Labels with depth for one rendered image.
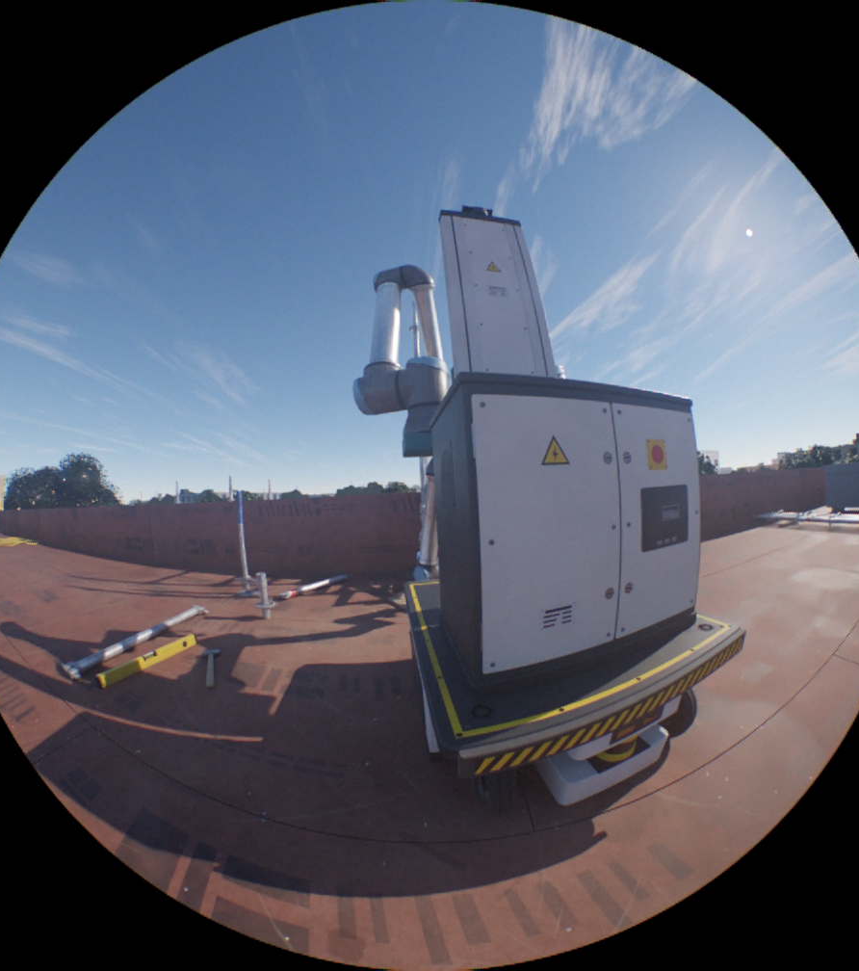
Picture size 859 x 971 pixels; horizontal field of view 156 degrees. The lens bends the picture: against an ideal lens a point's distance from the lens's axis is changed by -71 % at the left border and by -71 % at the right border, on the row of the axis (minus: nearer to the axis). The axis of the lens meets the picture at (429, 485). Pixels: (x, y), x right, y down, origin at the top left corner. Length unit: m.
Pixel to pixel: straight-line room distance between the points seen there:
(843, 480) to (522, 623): 5.79
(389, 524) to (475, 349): 2.08
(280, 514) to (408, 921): 3.04
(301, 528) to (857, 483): 7.19
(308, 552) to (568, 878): 2.94
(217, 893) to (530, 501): 0.91
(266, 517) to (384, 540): 1.21
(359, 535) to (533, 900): 2.75
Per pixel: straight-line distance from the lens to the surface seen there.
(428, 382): 1.04
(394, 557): 2.86
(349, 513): 2.89
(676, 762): 0.93
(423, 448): 0.98
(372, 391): 1.11
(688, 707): 0.88
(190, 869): 0.82
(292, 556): 3.15
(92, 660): 1.66
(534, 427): 0.50
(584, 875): 0.72
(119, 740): 1.19
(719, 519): 4.48
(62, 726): 1.35
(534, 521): 0.48
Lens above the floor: 0.66
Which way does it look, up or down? 2 degrees up
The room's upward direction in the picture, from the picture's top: 3 degrees counter-clockwise
